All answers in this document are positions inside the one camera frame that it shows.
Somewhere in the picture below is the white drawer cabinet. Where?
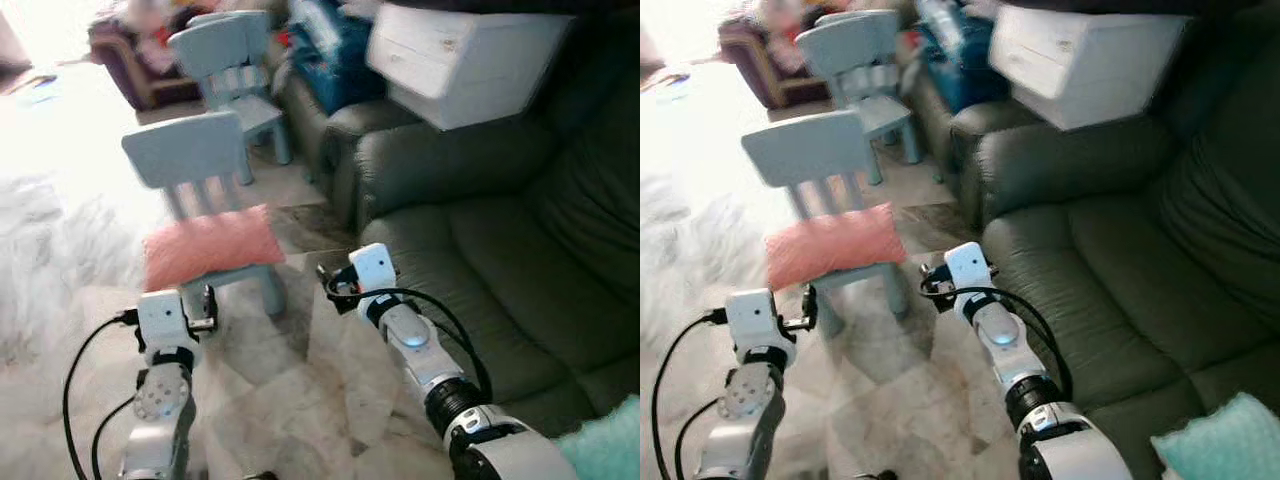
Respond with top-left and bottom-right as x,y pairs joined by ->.
366,3 -> 576,132
988,3 -> 1193,132

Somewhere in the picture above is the white fluffy rug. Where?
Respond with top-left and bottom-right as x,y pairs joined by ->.
640,170 -> 771,351
0,175 -> 151,371

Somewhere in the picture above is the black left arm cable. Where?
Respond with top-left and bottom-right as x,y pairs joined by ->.
678,398 -> 731,480
63,318 -> 141,480
92,395 -> 141,480
650,318 -> 729,480

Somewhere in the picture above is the mint dotted plush pillow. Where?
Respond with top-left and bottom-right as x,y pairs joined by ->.
555,395 -> 641,480
1150,392 -> 1280,480

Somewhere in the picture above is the purple sofa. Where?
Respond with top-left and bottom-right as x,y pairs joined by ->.
88,15 -> 216,111
718,15 -> 841,109

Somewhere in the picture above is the blue suitcase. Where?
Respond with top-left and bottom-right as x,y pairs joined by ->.
290,0 -> 386,116
915,0 -> 1011,113

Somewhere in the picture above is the light blue child chair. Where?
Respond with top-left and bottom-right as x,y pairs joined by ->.
741,110 -> 911,331
168,10 -> 293,186
122,110 -> 289,319
795,10 -> 923,186

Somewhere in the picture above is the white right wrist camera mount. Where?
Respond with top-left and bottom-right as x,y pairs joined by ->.
945,242 -> 993,299
348,243 -> 397,299

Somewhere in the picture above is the pink dotted plush pillow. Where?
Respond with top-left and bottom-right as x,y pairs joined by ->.
143,205 -> 286,293
765,203 -> 908,293

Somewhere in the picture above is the grey-green leather sofa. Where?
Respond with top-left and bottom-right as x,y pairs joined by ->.
278,0 -> 641,446
905,0 -> 1280,471

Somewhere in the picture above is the colourful clothes pile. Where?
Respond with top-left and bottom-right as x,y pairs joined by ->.
730,0 -> 826,46
100,0 -> 201,46

